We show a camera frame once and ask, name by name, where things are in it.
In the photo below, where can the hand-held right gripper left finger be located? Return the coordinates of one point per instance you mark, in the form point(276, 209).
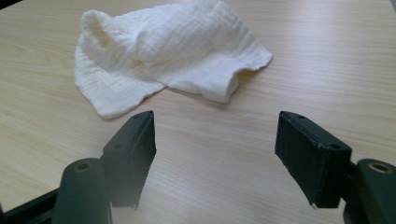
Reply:
point(130, 155)

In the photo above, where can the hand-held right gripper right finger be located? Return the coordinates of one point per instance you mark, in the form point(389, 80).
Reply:
point(311, 161)

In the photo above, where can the white muslin cloth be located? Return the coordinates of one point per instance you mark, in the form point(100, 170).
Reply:
point(162, 59)

